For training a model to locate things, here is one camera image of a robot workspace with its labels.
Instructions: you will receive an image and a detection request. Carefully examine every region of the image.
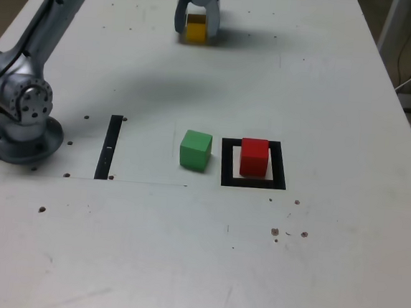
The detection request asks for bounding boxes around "white metal post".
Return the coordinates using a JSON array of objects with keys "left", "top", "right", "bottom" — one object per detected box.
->
[{"left": 376, "top": 0, "right": 409, "bottom": 53}]

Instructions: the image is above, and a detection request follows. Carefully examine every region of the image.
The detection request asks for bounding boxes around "thin black cable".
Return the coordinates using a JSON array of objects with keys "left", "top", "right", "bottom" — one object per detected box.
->
[{"left": 395, "top": 1, "right": 411, "bottom": 85}]

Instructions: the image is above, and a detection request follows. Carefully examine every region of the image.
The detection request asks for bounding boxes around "green cube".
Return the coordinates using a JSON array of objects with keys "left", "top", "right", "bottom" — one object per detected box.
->
[{"left": 177, "top": 129, "right": 214, "bottom": 173}]

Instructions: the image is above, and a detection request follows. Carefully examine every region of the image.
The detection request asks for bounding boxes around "red cube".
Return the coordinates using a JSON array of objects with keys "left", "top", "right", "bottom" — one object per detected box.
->
[{"left": 238, "top": 137, "right": 272, "bottom": 178}]

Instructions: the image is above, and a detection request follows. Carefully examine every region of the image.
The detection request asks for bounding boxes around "black tape square outline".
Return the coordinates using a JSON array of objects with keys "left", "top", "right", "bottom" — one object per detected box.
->
[{"left": 217, "top": 136, "right": 290, "bottom": 192}]

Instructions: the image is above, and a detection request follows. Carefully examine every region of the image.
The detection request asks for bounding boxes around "yellow cube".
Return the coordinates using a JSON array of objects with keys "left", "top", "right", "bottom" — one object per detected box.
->
[{"left": 182, "top": 12, "right": 209, "bottom": 44}]

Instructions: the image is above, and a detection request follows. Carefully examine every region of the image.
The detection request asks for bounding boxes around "black tape strip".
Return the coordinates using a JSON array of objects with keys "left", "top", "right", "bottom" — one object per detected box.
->
[{"left": 93, "top": 113, "right": 124, "bottom": 182}]

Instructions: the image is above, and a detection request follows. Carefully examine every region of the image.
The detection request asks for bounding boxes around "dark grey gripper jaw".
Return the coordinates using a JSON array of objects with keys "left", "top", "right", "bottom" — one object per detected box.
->
[{"left": 173, "top": 0, "right": 193, "bottom": 35}]

